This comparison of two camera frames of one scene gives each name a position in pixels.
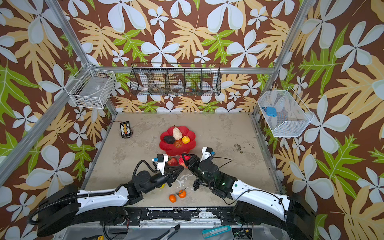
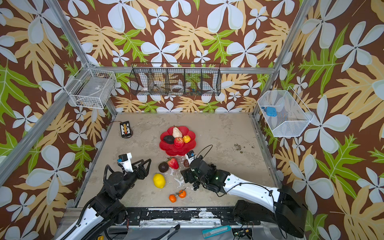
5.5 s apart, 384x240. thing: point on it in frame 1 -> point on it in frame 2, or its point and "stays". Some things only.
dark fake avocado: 169,139 stays
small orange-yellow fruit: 185,139 stays
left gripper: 168,175 -> 144,173
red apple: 182,159 -> 178,142
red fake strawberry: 173,161 stays
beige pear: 177,134 stays
